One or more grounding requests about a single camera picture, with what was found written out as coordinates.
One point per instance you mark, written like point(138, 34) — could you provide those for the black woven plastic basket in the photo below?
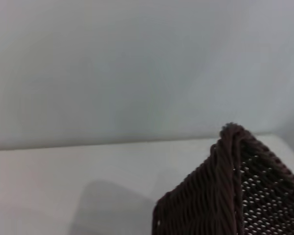
point(210, 195)

